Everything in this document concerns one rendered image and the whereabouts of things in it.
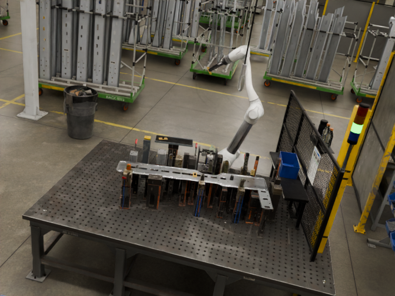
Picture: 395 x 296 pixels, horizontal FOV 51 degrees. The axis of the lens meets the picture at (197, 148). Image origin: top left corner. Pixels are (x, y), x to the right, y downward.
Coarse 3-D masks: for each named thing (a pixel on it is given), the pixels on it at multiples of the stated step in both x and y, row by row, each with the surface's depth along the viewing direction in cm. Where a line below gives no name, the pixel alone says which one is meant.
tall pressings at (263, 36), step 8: (272, 0) 1199; (280, 0) 1201; (312, 0) 1157; (272, 8) 1207; (304, 8) 1170; (264, 16) 1220; (264, 24) 1235; (264, 32) 1243; (272, 32) 1238; (264, 40) 1250; (272, 40) 1244; (264, 48) 1252
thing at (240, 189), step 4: (240, 188) 360; (244, 188) 361; (240, 192) 357; (244, 192) 357; (236, 196) 366; (240, 196) 359; (236, 200) 363; (240, 200) 361; (236, 204) 367; (240, 204) 364; (236, 208) 367; (240, 208) 364; (236, 212) 367; (232, 216) 374; (236, 216) 369; (232, 220) 371; (236, 220) 369
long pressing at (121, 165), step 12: (120, 168) 371; (132, 168) 374; (156, 168) 380; (168, 168) 383; (180, 168) 385; (192, 180) 370; (216, 180) 375; (228, 180) 378; (252, 180) 384; (264, 180) 387
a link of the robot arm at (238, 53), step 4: (236, 48) 398; (240, 48) 392; (244, 48) 395; (232, 52) 397; (236, 52) 393; (240, 52) 392; (244, 52) 393; (232, 56) 397; (236, 56) 395; (240, 56) 394; (232, 60) 401; (236, 60) 401
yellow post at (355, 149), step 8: (352, 112) 303; (368, 112) 293; (352, 120) 301; (368, 120) 296; (344, 136) 311; (360, 136) 302; (344, 144) 310; (344, 152) 309; (352, 152) 308; (352, 160) 311; (344, 176) 317; (344, 184) 320; (328, 200) 327; (336, 200) 326; (336, 208) 330; (328, 224) 337; (328, 232) 340; (320, 248) 348
